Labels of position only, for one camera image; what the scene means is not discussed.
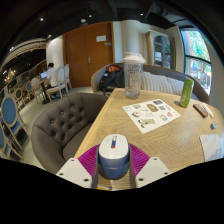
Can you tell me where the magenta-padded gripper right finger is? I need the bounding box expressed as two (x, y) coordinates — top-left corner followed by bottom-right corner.
(128, 143), (172, 189)

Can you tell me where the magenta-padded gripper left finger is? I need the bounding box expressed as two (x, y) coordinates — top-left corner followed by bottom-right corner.
(55, 144), (101, 190)

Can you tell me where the blue and white computer mouse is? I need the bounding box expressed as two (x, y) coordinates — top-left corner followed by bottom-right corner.
(97, 133), (131, 180)

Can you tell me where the pale sky print mouse pad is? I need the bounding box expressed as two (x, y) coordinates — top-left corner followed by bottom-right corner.
(199, 133), (224, 163)

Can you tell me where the grey tufted armchair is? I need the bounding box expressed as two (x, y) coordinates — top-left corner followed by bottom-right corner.
(30, 92), (109, 174)

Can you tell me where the white sticker sheet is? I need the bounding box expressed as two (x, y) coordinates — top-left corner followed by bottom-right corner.
(121, 98), (182, 135)

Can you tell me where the black and red flat box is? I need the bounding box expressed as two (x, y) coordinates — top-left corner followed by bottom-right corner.
(192, 103), (209, 119)

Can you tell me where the group of blue chairs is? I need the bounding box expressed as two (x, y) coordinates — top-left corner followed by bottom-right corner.
(0, 79), (34, 161)

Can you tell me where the green drink can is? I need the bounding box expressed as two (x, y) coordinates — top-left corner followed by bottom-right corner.
(179, 77), (195, 109)

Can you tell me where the striped cushion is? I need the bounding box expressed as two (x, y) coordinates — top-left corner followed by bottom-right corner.
(168, 77), (194, 98)
(141, 71), (174, 95)

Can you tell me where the clear shaker bottle white lid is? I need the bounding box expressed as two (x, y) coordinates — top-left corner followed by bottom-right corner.
(122, 51), (147, 100)

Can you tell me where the grey curved sofa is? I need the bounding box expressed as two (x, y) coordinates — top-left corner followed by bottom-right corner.
(90, 63), (211, 104)

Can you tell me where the black and red backpack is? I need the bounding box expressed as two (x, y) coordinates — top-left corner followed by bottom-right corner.
(98, 64), (125, 96)

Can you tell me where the person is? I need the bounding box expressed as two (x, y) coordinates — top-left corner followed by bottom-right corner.
(46, 62), (58, 89)

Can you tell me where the brown wooden door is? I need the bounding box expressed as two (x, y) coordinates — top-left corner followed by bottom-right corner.
(62, 21), (115, 89)

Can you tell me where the glass door wooden cabinet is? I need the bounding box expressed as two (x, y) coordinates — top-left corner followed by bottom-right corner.
(146, 29), (176, 70)

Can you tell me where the black framed window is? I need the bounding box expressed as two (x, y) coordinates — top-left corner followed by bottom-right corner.
(180, 28), (213, 96)

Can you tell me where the white door sign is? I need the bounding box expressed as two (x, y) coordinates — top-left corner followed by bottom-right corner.
(95, 34), (107, 43)

